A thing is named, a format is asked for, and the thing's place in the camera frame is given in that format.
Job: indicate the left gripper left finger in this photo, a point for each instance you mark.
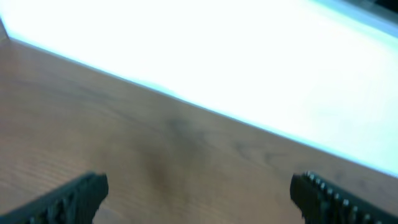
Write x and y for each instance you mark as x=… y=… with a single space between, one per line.
x=75 y=202

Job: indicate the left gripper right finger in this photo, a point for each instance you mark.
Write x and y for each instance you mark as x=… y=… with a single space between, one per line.
x=321 y=202

